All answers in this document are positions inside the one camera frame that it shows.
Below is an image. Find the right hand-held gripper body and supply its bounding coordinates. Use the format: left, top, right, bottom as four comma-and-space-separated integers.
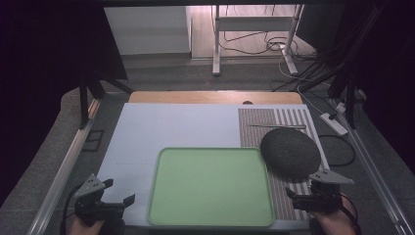
293, 168, 355, 214

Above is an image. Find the black rectangular floor frame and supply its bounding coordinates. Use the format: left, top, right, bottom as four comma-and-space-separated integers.
81, 129, 106, 153

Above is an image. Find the tangle of floor cables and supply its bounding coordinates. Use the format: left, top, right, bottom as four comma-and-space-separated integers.
217, 4, 331, 92

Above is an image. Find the person's left hand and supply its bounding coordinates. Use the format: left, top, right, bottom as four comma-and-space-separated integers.
68, 216, 106, 235

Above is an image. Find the wooden table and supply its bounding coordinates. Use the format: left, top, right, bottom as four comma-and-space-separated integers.
128, 90, 303, 106

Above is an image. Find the aluminium rail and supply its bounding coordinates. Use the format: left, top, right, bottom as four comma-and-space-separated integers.
26, 97, 102, 235
329, 97, 415, 235

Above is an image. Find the white table cover board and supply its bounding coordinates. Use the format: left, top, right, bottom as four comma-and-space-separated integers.
96, 102, 331, 231

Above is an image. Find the white power strip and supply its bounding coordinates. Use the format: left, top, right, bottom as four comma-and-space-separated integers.
319, 112, 349, 137

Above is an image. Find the green plastic tray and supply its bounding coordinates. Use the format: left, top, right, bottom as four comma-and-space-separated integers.
147, 147, 276, 228

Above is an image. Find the person's right hand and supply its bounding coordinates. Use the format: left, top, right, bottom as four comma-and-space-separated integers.
308, 195, 358, 235

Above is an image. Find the right hand-held gripper cable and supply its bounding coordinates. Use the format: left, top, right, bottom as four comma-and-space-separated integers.
339, 193, 362, 235

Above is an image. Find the white cabinet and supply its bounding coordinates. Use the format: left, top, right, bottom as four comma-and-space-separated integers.
103, 6, 193, 57

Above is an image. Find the hand-held gripper cable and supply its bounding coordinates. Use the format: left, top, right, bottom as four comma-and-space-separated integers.
60, 182, 86, 235
339, 193, 362, 235

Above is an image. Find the striped grey placemat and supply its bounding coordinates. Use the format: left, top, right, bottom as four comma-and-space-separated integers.
238, 108, 331, 221

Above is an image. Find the dark grey round felt pad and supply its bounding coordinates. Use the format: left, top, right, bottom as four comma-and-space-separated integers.
259, 127, 322, 180

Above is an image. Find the left hand-held gripper cable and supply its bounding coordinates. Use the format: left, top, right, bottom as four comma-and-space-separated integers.
60, 182, 86, 235

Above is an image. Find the white desk frame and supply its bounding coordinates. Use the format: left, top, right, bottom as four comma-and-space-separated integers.
211, 4, 306, 77

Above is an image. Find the thin metal stick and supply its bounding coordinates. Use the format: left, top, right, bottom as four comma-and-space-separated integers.
247, 122, 307, 130

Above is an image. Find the black cable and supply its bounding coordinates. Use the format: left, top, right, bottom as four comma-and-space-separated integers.
318, 133, 356, 167

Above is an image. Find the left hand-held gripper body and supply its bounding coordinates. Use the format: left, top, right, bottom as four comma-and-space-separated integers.
73, 173, 127, 229

